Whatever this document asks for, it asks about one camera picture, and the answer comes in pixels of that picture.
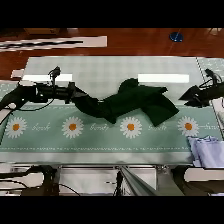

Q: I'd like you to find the silver frame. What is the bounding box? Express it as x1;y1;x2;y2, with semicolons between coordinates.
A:
0;161;224;197

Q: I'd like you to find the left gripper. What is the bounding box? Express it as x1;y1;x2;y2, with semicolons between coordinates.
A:
65;81;84;105

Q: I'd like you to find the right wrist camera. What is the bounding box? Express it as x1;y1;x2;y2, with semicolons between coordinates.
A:
203;68;222;88

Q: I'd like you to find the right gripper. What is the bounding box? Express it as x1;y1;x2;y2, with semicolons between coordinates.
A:
178;85;215;109

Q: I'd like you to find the dark green shirt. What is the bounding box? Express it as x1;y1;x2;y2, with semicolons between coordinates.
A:
71;77;180;128

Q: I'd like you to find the black cable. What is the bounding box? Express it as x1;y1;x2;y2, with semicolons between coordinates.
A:
0;98;56;125

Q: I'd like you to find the light blue garment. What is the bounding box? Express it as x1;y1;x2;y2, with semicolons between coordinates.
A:
186;134;224;168

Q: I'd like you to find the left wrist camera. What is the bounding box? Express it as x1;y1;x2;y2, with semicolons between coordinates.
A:
48;65;63;88

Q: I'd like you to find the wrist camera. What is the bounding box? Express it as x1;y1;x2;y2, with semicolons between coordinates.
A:
48;65;63;88
203;68;222;88

